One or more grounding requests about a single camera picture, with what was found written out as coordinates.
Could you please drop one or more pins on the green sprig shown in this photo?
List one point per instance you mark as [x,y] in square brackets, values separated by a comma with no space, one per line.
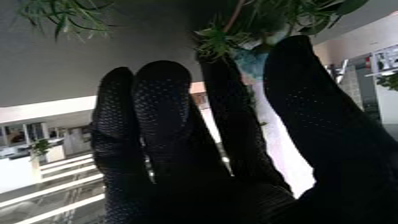
[64,13]
[218,40]

